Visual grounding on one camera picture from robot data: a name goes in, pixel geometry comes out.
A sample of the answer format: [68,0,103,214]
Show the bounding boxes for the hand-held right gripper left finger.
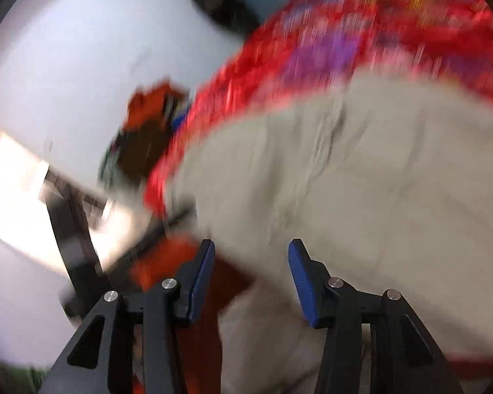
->
[37,239,216,394]

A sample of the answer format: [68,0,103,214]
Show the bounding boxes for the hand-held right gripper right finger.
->
[288,239,465,394]

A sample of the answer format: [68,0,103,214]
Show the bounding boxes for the beige pants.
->
[164,76,493,394]

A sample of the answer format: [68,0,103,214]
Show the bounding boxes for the orange fleece garment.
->
[129,236,255,394]

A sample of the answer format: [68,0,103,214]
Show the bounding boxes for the black stand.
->
[45,191,194,317]

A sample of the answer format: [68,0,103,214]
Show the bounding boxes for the dark brown cloth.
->
[103,125,177,185]

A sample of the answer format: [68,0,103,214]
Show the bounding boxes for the blue cloth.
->
[170,107,190,129]

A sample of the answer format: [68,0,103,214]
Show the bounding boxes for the orange cloth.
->
[123,78,190,132]

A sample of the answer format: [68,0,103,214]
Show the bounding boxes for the red floral satin blanket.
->
[144,0,493,218]

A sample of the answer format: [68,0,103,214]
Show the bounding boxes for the black hanging coat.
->
[168,0,261,35]

